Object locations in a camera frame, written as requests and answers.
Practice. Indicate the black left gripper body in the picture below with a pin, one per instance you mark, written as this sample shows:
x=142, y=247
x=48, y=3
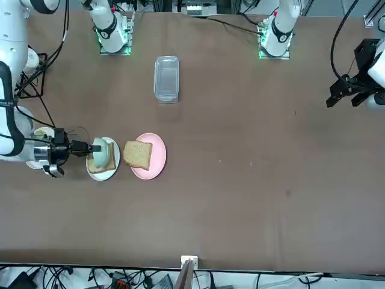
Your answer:
x=365, y=55

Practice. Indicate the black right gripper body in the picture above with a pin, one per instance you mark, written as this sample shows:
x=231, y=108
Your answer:
x=58, y=147

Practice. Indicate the green bowl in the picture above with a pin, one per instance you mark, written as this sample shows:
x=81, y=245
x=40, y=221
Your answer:
x=100, y=159

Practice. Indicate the green lettuce leaf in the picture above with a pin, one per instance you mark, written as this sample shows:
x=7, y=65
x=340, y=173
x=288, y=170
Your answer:
x=42, y=131

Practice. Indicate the brown bread slice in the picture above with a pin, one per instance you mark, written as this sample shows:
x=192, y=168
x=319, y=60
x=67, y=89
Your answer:
x=138, y=155
x=112, y=156

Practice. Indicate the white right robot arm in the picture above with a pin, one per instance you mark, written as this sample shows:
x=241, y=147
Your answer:
x=12, y=39

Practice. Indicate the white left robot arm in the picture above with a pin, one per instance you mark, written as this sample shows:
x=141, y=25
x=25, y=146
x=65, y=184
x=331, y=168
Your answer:
x=281, y=30

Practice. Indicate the white round plate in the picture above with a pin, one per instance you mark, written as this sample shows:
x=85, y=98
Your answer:
x=34, y=165
x=103, y=177

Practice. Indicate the pink round plate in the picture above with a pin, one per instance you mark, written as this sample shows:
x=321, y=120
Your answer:
x=158, y=156

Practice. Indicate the white cup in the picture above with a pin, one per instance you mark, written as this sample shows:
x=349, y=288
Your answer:
x=32, y=61

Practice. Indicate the clear plastic container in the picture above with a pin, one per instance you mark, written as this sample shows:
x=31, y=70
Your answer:
x=167, y=78

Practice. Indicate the black device with red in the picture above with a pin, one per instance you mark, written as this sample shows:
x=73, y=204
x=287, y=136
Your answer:
x=120, y=283

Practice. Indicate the white power strip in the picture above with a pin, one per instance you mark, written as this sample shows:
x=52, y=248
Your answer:
x=194, y=9

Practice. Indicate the aluminium rail bracket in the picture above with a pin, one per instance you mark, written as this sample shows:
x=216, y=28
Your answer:
x=370, y=19

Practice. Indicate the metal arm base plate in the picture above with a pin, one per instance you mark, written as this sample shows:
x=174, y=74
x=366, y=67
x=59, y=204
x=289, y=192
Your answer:
x=285, y=56
x=130, y=21

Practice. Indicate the aluminium camera post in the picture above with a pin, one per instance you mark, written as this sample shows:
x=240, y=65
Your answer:
x=189, y=271

